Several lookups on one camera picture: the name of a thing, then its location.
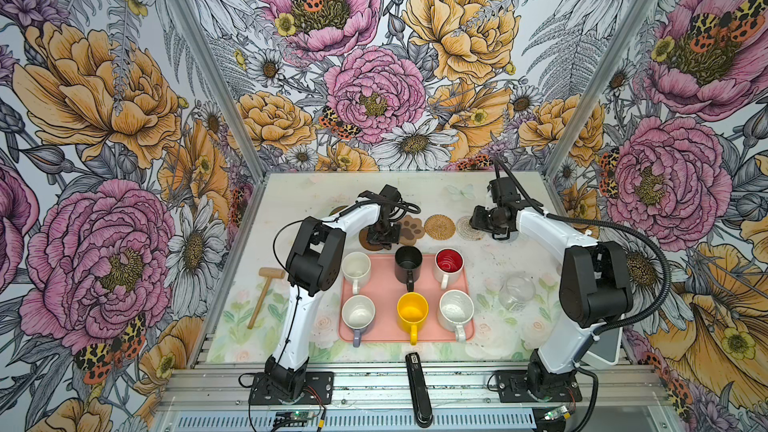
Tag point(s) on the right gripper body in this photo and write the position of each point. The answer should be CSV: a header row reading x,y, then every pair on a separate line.
x,y
489,221

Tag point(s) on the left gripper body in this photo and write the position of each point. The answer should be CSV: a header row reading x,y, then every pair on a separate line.
x,y
383,233

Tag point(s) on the glossy brown round coaster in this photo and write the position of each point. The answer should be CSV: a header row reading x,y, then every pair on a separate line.
x,y
366,244

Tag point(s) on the white patterned round coaster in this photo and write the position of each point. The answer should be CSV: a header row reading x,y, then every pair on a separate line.
x,y
466,231

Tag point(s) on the cork round coaster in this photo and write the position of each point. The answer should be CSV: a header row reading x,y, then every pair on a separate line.
x,y
440,227

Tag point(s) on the red interior white mug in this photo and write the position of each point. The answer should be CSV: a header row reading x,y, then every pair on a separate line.
x,y
448,267

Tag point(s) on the dark brown round coaster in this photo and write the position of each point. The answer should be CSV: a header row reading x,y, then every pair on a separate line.
x,y
338,209

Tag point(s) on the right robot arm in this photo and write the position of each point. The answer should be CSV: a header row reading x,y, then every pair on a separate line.
x,y
594,294

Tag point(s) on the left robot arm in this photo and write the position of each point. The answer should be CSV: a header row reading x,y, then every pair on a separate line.
x,y
313,265

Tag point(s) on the paw shaped coaster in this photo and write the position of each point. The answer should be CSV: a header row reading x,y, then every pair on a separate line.
x,y
411,231

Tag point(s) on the clear glass cup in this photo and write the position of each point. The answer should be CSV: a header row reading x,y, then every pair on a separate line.
x,y
516,292

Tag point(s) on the black mug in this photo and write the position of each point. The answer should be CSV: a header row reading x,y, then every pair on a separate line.
x,y
408,262

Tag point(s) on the pink tray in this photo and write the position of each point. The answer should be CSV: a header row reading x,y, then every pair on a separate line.
x,y
384,310

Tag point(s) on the yellow mug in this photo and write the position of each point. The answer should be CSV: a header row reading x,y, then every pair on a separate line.
x,y
412,311

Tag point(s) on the wooden mallet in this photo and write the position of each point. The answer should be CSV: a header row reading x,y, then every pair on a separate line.
x,y
269,275

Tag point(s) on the black center bar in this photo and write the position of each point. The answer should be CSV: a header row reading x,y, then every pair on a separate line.
x,y
421,403

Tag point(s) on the green circuit board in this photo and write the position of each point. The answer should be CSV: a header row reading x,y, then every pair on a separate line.
x,y
293,418

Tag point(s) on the white mug purple handle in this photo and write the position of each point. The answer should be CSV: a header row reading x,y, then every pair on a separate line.
x,y
358,314

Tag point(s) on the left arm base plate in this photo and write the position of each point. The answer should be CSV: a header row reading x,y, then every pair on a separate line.
x,y
316,388

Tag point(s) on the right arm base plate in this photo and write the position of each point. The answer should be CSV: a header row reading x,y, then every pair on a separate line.
x,y
518,386

